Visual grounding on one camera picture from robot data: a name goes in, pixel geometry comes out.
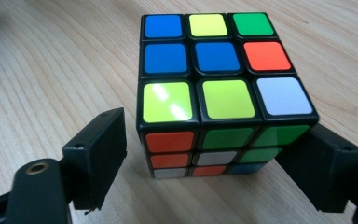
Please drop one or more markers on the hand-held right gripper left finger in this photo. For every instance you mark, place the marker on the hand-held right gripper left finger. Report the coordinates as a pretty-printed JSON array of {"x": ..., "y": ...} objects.
[{"x": 99, "y": 161}]

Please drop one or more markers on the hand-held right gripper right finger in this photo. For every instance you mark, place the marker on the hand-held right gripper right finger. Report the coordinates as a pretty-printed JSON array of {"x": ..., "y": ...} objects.
[{"x": 323, "y": 174}]

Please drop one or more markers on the multicoloured puzzle cube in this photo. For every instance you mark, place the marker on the multicoloured puzzle cube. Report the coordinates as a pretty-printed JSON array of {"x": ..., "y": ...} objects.
[{"x": 217, "y": 93}]

